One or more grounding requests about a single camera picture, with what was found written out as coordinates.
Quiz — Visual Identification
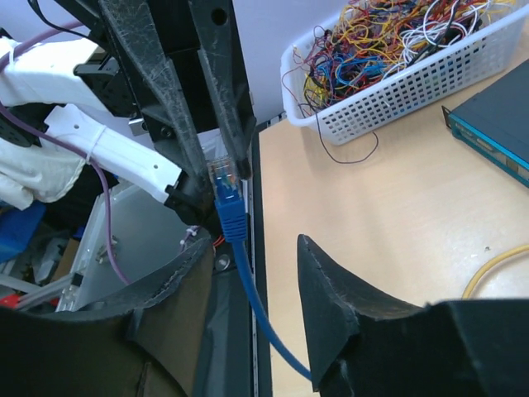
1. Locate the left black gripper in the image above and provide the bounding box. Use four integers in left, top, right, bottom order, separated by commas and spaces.
59, 0, 256, 194

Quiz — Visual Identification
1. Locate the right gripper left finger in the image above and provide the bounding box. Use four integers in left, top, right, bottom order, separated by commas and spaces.
1, 239, 213, 396

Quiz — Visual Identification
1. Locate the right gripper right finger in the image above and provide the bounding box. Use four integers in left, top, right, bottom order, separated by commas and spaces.
298, 235, 528, 396

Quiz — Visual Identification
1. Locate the blue ethernet cable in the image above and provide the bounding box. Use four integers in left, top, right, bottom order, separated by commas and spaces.
207, 155, 313, 380

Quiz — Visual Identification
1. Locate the yellow ethernet cable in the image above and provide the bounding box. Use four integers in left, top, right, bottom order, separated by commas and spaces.
461, 244, 529, 301

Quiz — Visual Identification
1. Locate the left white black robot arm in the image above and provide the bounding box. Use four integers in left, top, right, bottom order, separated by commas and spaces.
1, 1, 255, 235

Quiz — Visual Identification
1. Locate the colourful clutter beyond table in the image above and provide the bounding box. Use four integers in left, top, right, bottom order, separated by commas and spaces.
1, 203, 83, 310

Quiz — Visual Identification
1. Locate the white perforated plastic basket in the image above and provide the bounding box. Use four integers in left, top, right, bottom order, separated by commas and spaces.
280, 1, 528, 146

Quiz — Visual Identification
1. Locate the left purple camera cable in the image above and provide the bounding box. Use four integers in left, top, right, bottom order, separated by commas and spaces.
0, 24, 133, 286

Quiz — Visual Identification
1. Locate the dark blue network switch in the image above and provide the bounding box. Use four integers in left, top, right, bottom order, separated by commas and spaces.
441, 61, 528, 186

